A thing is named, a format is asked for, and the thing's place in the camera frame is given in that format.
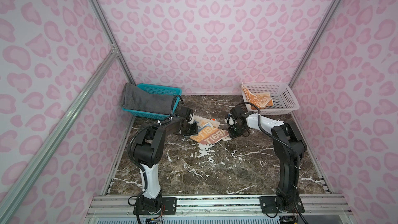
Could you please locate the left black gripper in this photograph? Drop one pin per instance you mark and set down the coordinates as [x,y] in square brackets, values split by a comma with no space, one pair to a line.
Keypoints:
[195,130]

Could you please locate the white plastic basket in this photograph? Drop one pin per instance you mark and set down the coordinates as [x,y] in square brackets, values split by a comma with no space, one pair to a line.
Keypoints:
[283,98]

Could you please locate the back right aluminium post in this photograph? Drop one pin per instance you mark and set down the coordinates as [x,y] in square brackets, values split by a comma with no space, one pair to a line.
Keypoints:
[325,21]

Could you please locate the grey terry towel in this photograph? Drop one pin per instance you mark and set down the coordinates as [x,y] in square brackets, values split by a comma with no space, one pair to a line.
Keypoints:
[136,99]

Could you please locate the aluminium post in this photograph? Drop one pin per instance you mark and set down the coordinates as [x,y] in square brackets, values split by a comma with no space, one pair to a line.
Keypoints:
[95,4]
[325,21]

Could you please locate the left aluminium frame strut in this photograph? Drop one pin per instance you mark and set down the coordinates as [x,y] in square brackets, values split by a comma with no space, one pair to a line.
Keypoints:
[31,173]

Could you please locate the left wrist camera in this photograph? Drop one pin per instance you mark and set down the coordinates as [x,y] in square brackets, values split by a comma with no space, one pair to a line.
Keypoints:
[192,119]

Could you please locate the orange patterned towel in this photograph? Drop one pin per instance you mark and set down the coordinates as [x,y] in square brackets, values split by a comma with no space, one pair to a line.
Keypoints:
[261,100]

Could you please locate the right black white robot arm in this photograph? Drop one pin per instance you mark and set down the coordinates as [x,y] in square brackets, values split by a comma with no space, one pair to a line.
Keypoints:
[248,119]

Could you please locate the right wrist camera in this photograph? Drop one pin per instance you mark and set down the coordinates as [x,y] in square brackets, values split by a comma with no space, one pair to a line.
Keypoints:
[230,120]

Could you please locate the teal plastic basket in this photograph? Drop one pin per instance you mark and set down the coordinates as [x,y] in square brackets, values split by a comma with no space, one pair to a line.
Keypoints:
[156,89]

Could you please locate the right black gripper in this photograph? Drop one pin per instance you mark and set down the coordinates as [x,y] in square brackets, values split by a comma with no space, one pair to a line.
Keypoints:
[232,135]

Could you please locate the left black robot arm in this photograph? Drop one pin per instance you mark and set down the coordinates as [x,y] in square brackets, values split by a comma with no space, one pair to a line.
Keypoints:
[145,150]

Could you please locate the back left aluminium post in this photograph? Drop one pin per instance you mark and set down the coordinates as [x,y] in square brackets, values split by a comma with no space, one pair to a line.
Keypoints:
[95,4]

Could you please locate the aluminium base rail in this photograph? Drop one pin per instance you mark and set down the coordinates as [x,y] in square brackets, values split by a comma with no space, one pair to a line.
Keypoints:
[224,209]

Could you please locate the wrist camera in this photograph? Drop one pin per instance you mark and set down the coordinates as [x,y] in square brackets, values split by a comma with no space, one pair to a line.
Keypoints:
[192,119]
[230,120]

